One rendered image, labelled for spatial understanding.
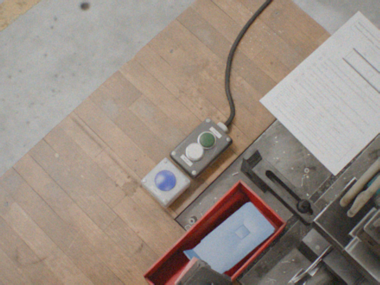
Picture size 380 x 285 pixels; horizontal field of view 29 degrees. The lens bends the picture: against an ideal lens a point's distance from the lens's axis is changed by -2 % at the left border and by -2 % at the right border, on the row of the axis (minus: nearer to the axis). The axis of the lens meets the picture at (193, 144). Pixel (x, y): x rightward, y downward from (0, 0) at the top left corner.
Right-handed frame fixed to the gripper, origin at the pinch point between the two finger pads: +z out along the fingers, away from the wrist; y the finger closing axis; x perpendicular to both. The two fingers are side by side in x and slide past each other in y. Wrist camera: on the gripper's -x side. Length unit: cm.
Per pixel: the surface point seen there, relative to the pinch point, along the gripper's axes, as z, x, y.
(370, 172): -19.1, -1.8, 36.1
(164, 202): 11.6, 7.4, 1.6
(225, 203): 12.9, -2.8, 7.1
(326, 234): -11.5, -8.4, 21.9
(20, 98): 121, 28, -45
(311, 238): 0.4, -14.3, 15.2
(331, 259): -2.5, -18.5, 15.0
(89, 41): 134, 19, -19
